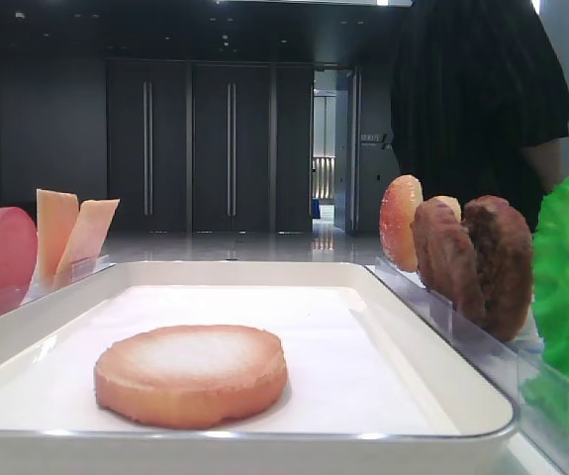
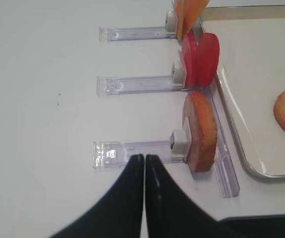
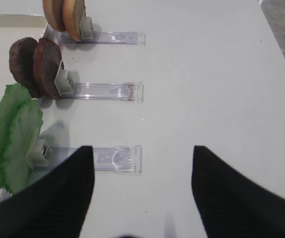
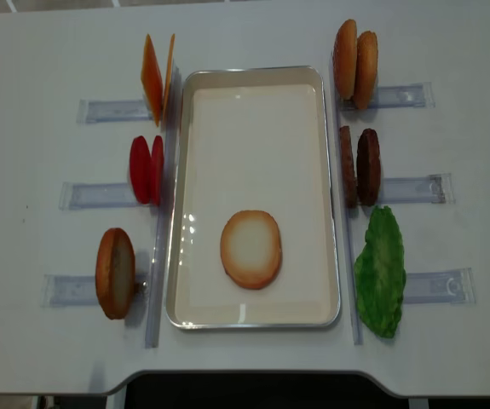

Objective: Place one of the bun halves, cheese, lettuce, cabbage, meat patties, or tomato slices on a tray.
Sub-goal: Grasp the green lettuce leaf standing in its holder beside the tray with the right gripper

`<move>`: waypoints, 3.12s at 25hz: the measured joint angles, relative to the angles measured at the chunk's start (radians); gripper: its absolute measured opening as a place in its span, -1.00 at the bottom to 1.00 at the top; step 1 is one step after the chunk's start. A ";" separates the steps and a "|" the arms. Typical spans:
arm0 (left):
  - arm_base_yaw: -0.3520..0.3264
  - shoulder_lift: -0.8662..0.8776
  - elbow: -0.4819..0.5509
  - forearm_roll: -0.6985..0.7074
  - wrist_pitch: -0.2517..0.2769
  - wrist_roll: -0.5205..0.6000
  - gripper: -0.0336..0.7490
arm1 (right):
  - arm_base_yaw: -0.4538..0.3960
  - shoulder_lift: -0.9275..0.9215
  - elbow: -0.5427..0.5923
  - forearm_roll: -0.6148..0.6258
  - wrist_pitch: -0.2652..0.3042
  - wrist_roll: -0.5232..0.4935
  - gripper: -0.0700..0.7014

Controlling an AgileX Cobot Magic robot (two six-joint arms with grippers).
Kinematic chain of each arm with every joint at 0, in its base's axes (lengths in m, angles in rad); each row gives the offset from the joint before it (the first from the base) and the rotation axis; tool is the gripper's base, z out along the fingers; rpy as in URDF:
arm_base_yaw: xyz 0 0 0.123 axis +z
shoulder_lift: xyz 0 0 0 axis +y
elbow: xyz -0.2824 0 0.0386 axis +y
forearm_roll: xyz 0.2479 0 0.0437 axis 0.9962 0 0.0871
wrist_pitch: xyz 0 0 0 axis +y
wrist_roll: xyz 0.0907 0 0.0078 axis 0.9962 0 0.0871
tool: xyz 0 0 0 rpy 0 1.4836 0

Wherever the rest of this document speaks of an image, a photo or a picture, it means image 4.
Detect green lettuce leaf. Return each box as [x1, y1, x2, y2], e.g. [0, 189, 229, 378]
[354, 206, 406, 339]

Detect bread slice on tray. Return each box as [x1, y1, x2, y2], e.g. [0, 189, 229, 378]
[220, 210, 282, 290]

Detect right tomato slice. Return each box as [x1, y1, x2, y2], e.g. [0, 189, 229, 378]
[150, 135, 164, 206]

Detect left brown meat patty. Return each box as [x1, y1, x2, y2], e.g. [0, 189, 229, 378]
[339, 126, 358, 209]

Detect right dark meat patty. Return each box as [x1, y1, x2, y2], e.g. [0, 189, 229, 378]
[356, 129, 381, 206]

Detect standing bread slice left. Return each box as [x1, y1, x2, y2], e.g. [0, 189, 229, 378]
[95, 228, 135, 320]

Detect left orange cheese slice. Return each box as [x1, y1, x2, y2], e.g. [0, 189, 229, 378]
[141, 34, 164, 126]

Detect orange cheese slice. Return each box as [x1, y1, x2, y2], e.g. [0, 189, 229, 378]
[141, 34, 164, 126]
[162, 33, 175, 127]

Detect right orange cheese slice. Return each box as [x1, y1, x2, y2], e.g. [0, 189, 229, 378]
[162, 33, 175, 127]

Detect white rectangular metal tray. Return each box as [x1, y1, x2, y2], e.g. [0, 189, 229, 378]
[165, 66, 341, 331]

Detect long clear strip left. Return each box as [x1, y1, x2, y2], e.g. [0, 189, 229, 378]
[145, 66, 182, 349]

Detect long clear strip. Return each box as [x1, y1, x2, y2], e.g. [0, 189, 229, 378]
[145, 66, 182, 349]
[328, 52, 363, 346]

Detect long clear strip right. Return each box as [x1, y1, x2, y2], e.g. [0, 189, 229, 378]
[328, 52, 363, 346]

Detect left burger bun top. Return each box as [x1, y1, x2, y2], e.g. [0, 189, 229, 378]
[332, 19, 357, 100]

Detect clear holder rail tomato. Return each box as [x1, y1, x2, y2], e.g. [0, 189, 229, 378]
[59, 182, 141, 210]

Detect clear holder rail cheese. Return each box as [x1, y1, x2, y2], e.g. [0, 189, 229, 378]
[77, 100, 153, 124]

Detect clear holder rail patties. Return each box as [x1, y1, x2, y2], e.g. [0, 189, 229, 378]
[377, 173, 455, 205]

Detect clear holder rail buns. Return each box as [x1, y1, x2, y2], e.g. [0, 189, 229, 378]
[340, 82, 436, 112]

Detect clear holder rail bread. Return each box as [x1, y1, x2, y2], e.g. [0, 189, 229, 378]
[40, 274, 149, 308]

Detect clear holder rail lettuce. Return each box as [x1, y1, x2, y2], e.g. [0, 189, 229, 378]
[403, 268, 476, 304]

